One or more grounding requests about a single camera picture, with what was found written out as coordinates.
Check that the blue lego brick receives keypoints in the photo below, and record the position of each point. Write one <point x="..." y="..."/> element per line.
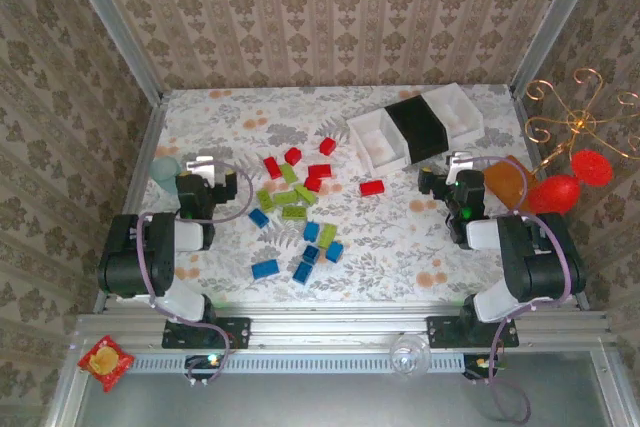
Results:
<point x="265" y="269"/>
<point x="334" y="251"/>
<point x="259" y="217"/>
<point x="311" y="231"/>
<point x="310" y="254"/>
<point x="302" y="272"/>

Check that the black plastic bin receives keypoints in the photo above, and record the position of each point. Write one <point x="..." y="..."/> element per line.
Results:
<point x="417" y="129"/>

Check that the white plastic bin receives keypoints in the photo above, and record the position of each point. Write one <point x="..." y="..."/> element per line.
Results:
<point x="377" y="144"/>
<point x="457" y="112"/>

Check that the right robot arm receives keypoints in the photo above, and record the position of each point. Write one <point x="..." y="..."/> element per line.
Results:
<point x="540" y="262"/>

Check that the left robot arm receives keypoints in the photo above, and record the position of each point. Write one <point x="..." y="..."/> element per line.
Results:
<point x="125" y="257"/>

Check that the light blue plastic cup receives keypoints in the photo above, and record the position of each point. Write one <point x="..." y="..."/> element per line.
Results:
<point x="164" y="172"/>

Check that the amber translucent plastic piece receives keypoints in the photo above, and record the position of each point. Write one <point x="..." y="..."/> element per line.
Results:
<point x="502" y="179"/>

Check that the floral tablecloth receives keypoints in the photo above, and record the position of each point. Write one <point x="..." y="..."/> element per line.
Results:
<point x="400" y="247"/>

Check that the red egg-shaped ornament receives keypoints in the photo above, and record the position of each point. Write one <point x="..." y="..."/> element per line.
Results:
<point x="555" y="194"/>

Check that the red round ornament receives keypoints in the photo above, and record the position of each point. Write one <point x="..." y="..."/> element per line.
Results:
<point x="591" y="168"/>

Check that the clear glass ball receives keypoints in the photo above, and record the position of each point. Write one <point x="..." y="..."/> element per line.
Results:
<point x="410" y="354"/>

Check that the small circuit board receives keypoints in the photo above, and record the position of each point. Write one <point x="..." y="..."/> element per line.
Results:
<point x="212" y="361"/>
<point x="481" y="362"/>

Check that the red snack packet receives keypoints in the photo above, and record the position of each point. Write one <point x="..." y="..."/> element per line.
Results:
<point x="105" y="362"/>

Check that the grey metal panel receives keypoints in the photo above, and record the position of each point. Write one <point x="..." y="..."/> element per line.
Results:
<point x="300" y="402"/>

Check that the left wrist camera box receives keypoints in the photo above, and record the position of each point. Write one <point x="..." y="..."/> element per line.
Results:
<point x="202" y="166"/>

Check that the aluminium side rail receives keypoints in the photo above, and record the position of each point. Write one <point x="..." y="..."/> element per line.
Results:
<point x="143" y="157"/>

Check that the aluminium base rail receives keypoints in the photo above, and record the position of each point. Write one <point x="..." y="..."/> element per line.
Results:
<point x="340" y="329"/>

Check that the aluminium frame post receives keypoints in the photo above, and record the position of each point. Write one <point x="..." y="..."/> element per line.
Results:
<point x="555" y="22"/>
<point x="119" y="29"/>

